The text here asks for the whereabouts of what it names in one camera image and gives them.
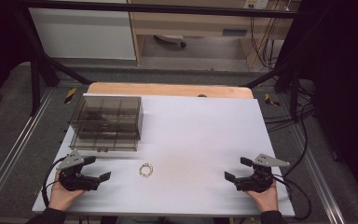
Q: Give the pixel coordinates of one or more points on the person's right hand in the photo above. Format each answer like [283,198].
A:
[267,200]

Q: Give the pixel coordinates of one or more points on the yellow black tape strip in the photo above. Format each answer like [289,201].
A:
[70,95]
[271,100]

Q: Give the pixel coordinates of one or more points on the white cabinet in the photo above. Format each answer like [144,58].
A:
[80,31]

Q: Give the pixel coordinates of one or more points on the white wall socket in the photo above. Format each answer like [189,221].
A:
[256,3]

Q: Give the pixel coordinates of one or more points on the white table mat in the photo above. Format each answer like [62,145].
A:
[199,140]

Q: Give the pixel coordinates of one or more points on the wooden desk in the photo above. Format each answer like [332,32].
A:
[192,21]

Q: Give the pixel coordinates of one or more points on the aluminium floor rail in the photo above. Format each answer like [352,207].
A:
[15,146]
[320,174]

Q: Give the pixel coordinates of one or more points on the black curtain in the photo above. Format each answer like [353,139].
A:
[0,46]
[345,93]

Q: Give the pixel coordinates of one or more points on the clear grey drawer organizer box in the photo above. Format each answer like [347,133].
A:
[108,119]

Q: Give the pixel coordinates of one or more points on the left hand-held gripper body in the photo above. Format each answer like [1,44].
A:
[74,182]

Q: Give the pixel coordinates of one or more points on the black metal frame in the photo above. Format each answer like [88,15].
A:
[167,10]

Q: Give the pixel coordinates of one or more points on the person's left hand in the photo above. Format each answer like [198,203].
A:
[60,197]

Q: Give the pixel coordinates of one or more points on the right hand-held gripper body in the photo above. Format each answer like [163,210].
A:
[258,182]

